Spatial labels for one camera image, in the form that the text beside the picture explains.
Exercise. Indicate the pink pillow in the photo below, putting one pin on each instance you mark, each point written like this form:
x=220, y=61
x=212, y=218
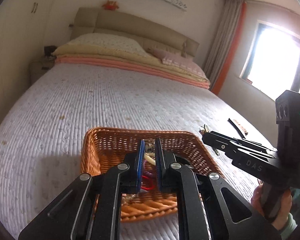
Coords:
x=172, y=59

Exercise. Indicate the bright window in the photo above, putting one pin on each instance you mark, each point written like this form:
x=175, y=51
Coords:
x=273, y=64

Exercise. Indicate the black hair band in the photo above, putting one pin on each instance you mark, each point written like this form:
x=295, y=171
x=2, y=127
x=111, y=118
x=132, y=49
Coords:
x=239, y=131

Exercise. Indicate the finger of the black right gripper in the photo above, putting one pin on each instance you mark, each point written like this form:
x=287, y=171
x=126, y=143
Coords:
x=227, y=143

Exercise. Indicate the beige and orange curtain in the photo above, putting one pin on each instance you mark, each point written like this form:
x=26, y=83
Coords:
x=225, y=43

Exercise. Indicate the white wardrobe with handles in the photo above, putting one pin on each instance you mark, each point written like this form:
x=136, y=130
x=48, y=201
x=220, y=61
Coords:
x=22, y=27

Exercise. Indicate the dark clock on nightstand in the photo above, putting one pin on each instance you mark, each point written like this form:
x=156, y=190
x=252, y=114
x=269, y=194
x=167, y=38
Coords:
x=48, y=50

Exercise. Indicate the beige nightstand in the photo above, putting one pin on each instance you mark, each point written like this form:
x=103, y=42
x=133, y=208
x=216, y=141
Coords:
x=40, y=66

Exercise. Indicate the orange wicker basket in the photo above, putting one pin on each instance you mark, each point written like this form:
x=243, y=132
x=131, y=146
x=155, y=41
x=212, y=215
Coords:
x=105, y=147

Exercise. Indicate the silver metal jewelry piece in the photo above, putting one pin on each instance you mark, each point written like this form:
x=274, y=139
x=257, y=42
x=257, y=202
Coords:
x=149, y=146

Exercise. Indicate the beige padded headboard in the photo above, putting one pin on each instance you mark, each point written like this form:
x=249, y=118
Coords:
x=148, y=34

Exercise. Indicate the gold metal hair clip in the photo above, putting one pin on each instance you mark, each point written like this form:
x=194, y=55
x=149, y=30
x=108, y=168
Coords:
x=204, y=131

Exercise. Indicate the folded salmon pink blanket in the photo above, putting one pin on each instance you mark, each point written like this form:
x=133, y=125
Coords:
x=167, y=74

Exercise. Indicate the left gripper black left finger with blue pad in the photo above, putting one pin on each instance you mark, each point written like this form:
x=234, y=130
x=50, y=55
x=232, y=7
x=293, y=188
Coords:
x=90, y=207

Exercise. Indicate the folded yellow blanket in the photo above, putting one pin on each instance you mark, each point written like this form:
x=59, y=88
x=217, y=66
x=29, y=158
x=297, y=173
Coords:
x=111, y=54

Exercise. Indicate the person's right hand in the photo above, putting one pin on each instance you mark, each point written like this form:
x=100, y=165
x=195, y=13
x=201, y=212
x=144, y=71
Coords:
x=286, y=204

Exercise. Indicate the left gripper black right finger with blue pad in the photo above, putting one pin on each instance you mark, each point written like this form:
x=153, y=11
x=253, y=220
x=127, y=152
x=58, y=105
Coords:
x=208, y=207

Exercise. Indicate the cream floral pillow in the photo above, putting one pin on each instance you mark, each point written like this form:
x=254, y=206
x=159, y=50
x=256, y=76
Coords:
x=109, y=41

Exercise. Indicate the white quilted bed cover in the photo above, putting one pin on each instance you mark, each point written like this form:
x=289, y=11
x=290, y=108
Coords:
x=41, y=138

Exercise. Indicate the brown hair accessory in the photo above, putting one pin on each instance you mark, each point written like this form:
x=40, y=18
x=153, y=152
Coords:
x=241, y=127

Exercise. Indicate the orange plush toy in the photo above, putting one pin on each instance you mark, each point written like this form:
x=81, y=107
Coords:
x=110, y=5

